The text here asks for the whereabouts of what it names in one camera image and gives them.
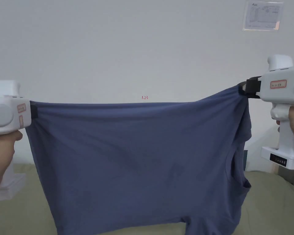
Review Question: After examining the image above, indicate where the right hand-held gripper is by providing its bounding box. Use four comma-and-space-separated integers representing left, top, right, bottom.
237, 54, 294, 167

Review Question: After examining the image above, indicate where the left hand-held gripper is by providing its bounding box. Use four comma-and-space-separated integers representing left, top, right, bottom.
0, 79, 37, 203

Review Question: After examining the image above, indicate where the dark blue shirt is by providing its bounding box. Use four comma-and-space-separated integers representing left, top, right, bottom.
25, 87, 253, 235

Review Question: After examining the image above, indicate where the person's left hand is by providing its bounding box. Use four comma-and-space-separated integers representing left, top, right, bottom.
0, 129, 24, 172

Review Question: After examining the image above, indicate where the paper sheet in clear sleeve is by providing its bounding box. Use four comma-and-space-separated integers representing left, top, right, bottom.
242, 0, 284, 32

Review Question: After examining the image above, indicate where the bed with beige sheet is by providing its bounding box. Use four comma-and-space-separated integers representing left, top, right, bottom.
0, 162, 294, 235

